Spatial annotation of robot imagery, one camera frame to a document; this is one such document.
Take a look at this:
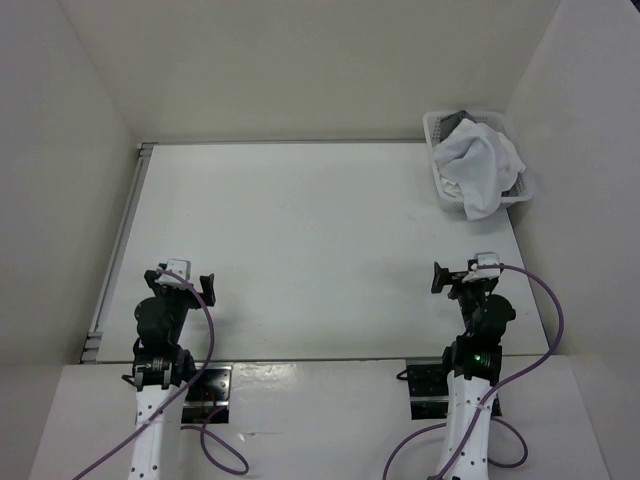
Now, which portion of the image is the white skirt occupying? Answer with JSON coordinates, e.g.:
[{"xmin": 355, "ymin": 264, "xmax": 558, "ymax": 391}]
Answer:
[
  {"xmin": 440, "ymin": 176, "xmax": 464, "ymax": 201},
  {"xmin": 434, "ymin": 120, "xmax": 526, "ymax": 220}
]

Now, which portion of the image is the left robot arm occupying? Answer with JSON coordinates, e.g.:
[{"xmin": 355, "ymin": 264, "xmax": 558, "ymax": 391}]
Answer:
[{"xmin": 129, "ymin": 260, "xmax": 216, "ymax": 479}]

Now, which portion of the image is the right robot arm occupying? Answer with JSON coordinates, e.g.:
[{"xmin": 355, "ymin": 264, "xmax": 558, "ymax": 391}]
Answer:
[{"xmin": 431, "ymin": 252, "xmax": 516, "ymax": 479}]

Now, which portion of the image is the white skirt in basket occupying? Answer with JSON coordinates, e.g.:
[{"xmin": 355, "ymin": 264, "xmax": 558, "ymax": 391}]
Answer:
[{"xmin": 440, "ymin": 176, "xmax": 464, "ymax": 201}]

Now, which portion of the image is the white plastic laundry basket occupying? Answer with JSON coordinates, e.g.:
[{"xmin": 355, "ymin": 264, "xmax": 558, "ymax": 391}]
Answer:
[{"xmin": 422, "ymin": 110, "xmax": 537, "ymax": 212}]

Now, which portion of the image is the dark garment in basket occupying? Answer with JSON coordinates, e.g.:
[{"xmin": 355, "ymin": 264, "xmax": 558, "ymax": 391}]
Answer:
[{"xmin": 439, "ymin": 110, "xmax": 476, "ymax": 142}]

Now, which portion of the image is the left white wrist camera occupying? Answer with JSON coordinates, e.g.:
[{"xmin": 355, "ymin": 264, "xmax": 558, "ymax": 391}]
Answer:
[{"xmin": 155, "ymin": 259, "xmax": 191, "ymax": 289}]

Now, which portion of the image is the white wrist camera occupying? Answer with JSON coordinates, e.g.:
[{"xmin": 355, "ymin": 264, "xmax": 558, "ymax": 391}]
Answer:
[
  {"xmin": 463, "ymin": 252, "xmax": 502, "ymax": 282},
  {"xmin": 155, "ymin": 259, "xmax": 191, "ymax": 289}
]

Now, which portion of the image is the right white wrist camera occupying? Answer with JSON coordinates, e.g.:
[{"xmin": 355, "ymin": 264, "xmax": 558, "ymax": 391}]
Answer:
[{"xmin": 463, "ymin": 252, "xmax": 502, "ymax": 282}]

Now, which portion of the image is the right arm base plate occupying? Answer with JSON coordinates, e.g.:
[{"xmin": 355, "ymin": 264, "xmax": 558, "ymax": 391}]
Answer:
[{"xmin": 396, "ymin": 361, "xmax": 449, "ymax": 420}]

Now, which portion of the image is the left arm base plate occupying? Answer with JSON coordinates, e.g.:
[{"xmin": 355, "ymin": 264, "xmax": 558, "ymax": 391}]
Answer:
[{"xmin": 181, "ymin": 363, "xmax": 233, "ymax": 425}]

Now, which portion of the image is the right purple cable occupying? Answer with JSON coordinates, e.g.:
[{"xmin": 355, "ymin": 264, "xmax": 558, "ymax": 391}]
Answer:
[{"xmin": 382, "ymin": 264, "xmax": 565, "ymax": 480}]

